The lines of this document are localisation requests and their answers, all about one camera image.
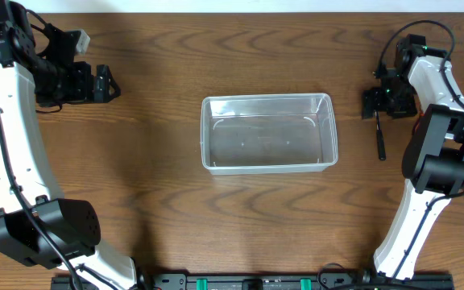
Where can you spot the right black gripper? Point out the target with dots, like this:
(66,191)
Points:
(370,101)

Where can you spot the red-handled cutting pliers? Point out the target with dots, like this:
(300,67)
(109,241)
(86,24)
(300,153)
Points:
(417,122)

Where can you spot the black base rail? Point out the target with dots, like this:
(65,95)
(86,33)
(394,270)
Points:
(334,279)

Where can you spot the small black-handled claw hammer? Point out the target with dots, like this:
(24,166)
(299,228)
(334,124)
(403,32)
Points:
(379,138)

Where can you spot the clear plastic storage container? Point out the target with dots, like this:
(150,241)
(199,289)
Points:
(268,133)

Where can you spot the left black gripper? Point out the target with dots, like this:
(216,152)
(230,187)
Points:
(93,84)

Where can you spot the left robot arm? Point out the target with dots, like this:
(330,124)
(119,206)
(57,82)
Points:
(39,226)

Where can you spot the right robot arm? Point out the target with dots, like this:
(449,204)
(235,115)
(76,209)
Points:
(420,84)

